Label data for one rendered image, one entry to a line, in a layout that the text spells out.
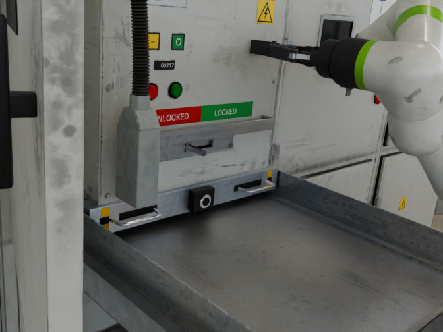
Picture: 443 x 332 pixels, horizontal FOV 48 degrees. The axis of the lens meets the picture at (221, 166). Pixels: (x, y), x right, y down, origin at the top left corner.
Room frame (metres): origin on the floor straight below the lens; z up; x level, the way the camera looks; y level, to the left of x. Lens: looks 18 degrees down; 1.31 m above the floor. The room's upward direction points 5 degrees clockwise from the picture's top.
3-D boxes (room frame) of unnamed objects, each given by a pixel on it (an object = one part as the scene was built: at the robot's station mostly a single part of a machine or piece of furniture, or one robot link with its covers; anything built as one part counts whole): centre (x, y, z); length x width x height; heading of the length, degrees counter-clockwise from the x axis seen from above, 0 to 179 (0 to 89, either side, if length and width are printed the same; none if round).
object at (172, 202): (1.07, 0.06, 0.90); 0.54 x 0.05 x 0.06; 134
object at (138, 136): (0.86, 0.15, 1.04); 0.08 x 0.05 x 0.17; 44
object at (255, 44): (1.13, -0.07, 1.23); 0.07 x 0.01 x 0.03; 45
